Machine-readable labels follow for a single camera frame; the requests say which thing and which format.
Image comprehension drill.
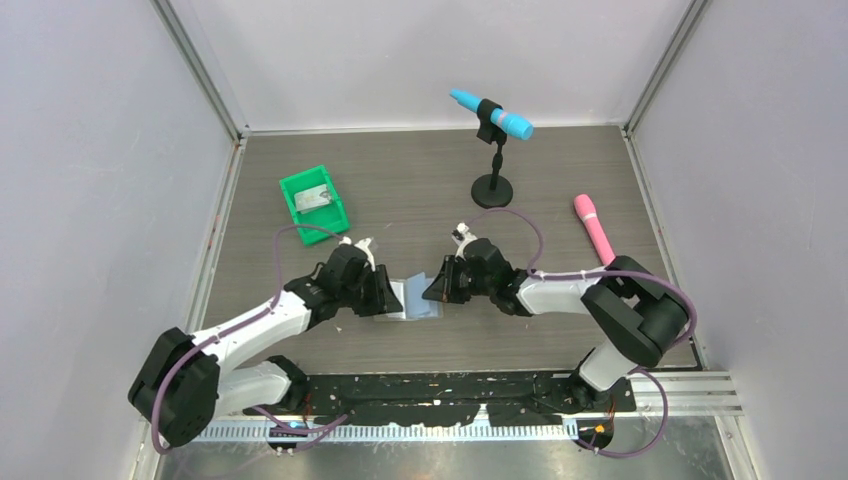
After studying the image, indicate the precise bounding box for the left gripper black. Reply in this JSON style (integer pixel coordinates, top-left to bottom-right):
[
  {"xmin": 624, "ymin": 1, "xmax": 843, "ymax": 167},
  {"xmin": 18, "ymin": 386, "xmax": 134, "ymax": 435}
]
[{"xmin": 338, "ymin": 264, "xmax": 402, "ymax": 317}]

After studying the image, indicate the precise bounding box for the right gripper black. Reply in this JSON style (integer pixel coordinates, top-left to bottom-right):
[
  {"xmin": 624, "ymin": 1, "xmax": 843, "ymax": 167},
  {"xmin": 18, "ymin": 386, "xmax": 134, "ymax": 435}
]
[{"xmin": 423, "ymin": 255, "xmax": 495, "ymax": 305}]

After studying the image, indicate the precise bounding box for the grey leather card holder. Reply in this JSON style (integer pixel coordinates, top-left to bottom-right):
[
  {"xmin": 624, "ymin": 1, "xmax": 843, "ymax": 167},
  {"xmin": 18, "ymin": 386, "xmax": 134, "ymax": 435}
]
[{"xmin": 374, "ymin": 272, "xmax": 442, "ymax": 322}]

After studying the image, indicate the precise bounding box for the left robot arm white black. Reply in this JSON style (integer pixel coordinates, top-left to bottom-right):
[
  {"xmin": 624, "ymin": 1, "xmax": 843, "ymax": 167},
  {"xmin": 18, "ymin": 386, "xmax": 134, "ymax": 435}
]
[{"xmin": 128, "ymin": 238, "xmax": 403, "ymax": 447}]

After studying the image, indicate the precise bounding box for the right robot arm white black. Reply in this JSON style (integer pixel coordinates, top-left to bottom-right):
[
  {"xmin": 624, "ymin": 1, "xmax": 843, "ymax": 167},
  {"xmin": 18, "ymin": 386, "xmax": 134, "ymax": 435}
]
[{"xmin": 422, "ymin": 238, "xmax": 693, "ymax": 413}]

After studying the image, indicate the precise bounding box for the silver VIP card stack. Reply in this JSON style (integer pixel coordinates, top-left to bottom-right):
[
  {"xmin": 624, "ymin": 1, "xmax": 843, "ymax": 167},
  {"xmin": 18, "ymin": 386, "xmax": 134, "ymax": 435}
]
[{"xmin": 294, "ymin": 184, "xmax": 335, "ymax": 214}]

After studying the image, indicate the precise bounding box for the black microphone stand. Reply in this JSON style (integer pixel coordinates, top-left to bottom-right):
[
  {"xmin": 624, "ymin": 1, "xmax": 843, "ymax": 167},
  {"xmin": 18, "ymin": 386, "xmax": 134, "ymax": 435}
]
[{"xmin": 471, "ymin": 98, "xmax": 513, "ymax": 209}]

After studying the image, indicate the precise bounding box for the green plastic bin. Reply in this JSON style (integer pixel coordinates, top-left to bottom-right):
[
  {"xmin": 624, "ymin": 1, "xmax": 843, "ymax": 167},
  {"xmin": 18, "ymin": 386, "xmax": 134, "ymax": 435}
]
[{"xmin": 279, "ymin": 165, "xmax": 351, "ymax": 246}]

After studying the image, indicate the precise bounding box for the pink toy microphone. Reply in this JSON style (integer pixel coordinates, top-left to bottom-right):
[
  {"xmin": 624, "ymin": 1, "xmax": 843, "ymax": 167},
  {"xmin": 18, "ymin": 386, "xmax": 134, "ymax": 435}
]
[{"xmin": 573, "ymin": 194, "xmax": 615, "ymax": 265}]

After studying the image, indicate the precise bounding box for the blue toy microphone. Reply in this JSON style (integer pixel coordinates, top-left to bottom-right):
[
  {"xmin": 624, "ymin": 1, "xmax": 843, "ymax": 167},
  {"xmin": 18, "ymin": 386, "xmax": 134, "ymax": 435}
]
[{"xmin": 450, "ymin": 89, "xmax": 534, "ymax": 144}]

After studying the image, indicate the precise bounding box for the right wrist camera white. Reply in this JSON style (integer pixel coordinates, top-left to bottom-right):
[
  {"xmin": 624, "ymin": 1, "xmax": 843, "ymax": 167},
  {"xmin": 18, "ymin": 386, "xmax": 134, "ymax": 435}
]
[{"xmin": 451, "ymin": 222, "xmax": 478, "ymax": 258}]

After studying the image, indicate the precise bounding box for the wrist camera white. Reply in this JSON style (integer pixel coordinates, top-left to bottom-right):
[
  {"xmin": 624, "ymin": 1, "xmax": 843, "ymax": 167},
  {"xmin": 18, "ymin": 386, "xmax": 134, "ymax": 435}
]
[
  {"xmin": 344, "ymin": 237, "xmax": 377, "ymax": 271},
  {"xmin": 451, "ymin": 222, "xmax": 478, "ymax": 258}
]

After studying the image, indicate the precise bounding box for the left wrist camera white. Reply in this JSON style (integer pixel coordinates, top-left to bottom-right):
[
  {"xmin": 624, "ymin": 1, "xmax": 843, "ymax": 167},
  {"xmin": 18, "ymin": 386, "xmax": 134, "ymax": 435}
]
[{"xmin": 344, "ymin": 237, "xmax": 377, "ymax": 271}]

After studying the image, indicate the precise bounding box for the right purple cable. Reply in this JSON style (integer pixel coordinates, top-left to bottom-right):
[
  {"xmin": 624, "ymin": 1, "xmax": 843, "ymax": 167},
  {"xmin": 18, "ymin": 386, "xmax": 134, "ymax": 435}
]
[{"xmin": 463, "ymin": 208, "xmax": 700, "ymax": 461}]

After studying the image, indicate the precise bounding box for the purple cable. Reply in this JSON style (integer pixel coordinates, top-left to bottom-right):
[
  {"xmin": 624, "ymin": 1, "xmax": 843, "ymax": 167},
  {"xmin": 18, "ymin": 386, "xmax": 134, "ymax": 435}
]
[
  {"xmin": 150, "ymin": 223, "xmax": 359, "ymax": 456},
  {"xmin": 463, "ymin": 208, "xmax": 700, "ymax": 461}
]

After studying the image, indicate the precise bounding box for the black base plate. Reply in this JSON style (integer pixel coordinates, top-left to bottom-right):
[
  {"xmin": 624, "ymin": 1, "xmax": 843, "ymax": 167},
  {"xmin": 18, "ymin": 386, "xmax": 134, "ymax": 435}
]
[{"xmin": 265, "ymin": 371, "xmax": 636, "ymax": 427}]

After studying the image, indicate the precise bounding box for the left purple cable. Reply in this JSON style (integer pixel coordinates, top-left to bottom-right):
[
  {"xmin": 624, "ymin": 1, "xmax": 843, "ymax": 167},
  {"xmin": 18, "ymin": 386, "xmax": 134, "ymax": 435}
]
[{"xmin": 150, "ymin": 223, "xmax": 359, "ymax": 456}]

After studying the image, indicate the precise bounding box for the aluminium frame rail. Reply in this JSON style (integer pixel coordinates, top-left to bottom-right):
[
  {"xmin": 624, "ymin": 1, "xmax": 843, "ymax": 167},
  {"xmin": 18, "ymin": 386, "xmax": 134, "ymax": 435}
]
[{"xmin": 191, "ymin": 371, "xmax": 742, "ymax": 445}]

